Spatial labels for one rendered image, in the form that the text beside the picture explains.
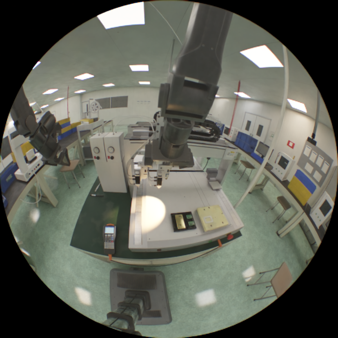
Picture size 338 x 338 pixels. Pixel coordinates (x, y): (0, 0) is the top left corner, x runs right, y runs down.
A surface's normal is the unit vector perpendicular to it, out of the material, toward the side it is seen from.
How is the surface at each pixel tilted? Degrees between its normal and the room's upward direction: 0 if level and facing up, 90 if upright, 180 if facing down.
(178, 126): 30
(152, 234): 0
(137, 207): 0
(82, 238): 0
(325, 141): 90
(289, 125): 90
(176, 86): 112
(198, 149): 90
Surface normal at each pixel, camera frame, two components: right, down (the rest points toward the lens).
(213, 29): 0.07, 0.83
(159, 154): 0.16, -0.44
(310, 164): -0.98, -0.01
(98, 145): 0.14, 0.56
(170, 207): 0.11, -0.83
